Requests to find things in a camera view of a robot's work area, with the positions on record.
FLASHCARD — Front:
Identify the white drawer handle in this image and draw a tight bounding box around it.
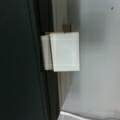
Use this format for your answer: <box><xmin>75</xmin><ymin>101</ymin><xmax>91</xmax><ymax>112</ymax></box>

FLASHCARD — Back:
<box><xmin>41</xmin><ymin>32</ymin><xmax>80</xmax><ymax>72</ymax></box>

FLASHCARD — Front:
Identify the black drawer box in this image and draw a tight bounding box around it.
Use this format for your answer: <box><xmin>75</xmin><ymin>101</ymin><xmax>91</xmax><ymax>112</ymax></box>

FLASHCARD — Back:
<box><xmin>0</xmin><ymin>0</ymin><xmax>60</xmax><ymax>120</ymax></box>

